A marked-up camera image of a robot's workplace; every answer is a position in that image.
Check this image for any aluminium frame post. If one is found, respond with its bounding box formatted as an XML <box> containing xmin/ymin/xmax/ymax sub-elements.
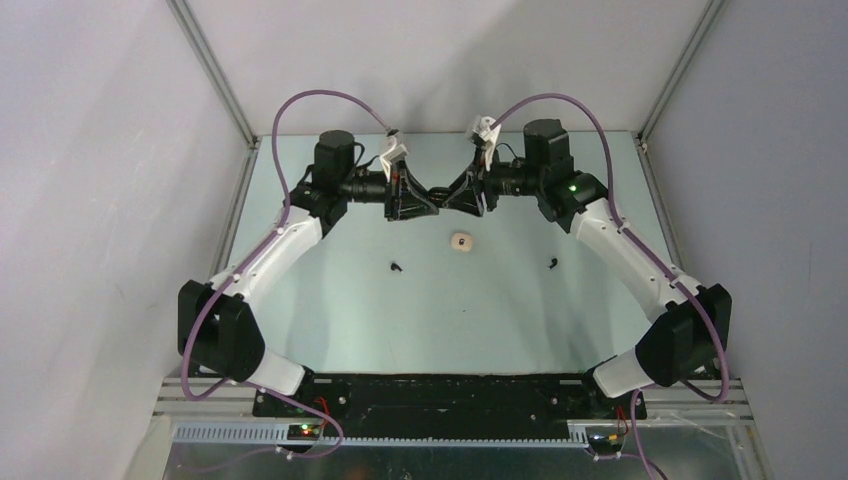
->
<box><xmin>637</xmin><ymin>0</ymin><xmax>727</xmax><ymax>143</ymax></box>
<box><xmin>165</xmin><ymin>0</ymin><xmax>258</xmax><ymax>148</ymax></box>

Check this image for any left controller board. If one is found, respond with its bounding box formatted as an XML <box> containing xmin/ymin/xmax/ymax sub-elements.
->
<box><xmin>286</xmin><ymin>424</ymin><xmax>322</xmax><ymax>442</ymax></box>

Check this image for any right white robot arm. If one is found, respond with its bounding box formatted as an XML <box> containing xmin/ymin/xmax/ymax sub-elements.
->
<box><xmin>432</xmin><ymin>117</ymin><xmax>732</xmax><ymax>418</ymax></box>

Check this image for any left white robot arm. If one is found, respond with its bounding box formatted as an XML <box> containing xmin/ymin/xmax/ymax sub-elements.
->
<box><xmin>177</xmin><ymin>130</ymin><xmax>437</xmax><ymax>417</ymax></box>

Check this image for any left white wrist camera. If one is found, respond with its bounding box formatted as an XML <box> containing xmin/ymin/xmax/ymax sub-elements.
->
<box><xmin>378</xmin><ymin>130</ymin><xmax>408</xmax><ymax>180</ymax></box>

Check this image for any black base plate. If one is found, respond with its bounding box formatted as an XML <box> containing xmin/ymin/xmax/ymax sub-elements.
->
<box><xmin>252</xmin><ymin>373</ymin><xmax>632</xmax><ymax>440</ymax></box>

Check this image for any left aluminium frame post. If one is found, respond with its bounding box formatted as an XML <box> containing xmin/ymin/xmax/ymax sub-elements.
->
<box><xmin>165</xmin><ymin>0</ymin><xmax>258</xmax><ymax>148</ymax></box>

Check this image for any right aluminium frame post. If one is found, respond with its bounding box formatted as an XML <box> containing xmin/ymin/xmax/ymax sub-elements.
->
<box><xmin>637</xmin><ymin>0</ymin><xmax>727</xmax><ymax>143</ymax></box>

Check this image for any controller board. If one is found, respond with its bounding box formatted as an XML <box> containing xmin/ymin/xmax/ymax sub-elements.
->
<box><xmin>587</xmin><ymin>434</ymin><xmax>623</xmax><ymax>456</ymax></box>
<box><xmin>286</xmin><ymin>424</ymin><xmax>322</xmax><ymax>442</ymax></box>

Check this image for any black earbud charging case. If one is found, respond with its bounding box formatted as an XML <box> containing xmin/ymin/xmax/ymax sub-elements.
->
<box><xmin>427</xmin><ymin>187</ymin><xmax>451</xmax><ymax>209</ymax></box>

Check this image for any grey slotted cable duct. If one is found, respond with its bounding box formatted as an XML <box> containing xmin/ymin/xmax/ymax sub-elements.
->
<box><xmin>173</xmin><ymin>422</ymin><xmax>589</xmax><ymax>448</ymax></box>

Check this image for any right controller board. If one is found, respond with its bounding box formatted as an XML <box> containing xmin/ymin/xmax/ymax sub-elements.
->
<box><xmin>587</xmin><ymin>434</ymin><xmax>623</xmax><ymax>456</ymax></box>

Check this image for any beige earbud charging case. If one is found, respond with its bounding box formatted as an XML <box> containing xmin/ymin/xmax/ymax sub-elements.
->
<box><xmin>450</xmin><ymin>232</ymin><xmax>474</xmax><ymax>253</ymax></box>

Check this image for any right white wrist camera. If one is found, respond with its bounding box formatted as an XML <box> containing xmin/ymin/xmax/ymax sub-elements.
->
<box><xmin>466</xmin><ymin>115</ymin><xmax>501</xmax><ymax>172</ymax></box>

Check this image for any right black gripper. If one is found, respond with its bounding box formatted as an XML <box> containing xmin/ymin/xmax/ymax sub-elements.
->
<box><xmin>444</xmin><ymin>144</ymin><xmax>546</xmax><ymax>217</ymax></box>

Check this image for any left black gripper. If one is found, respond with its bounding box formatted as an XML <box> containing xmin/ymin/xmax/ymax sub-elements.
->
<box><xmin>339</xmin><ymin>158</ymin><xmax>439</xmax><ymax>223</ymax></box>

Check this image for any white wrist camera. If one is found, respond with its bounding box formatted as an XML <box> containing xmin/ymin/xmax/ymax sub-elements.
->
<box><xmin>466</xmin><ymin>115</ymin><xmax>501</xmax><ymax>172</ymax></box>
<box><xmin>378</xmin><ymin>130</ymin><xmax>408</xmax><ymax>180</ymax></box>

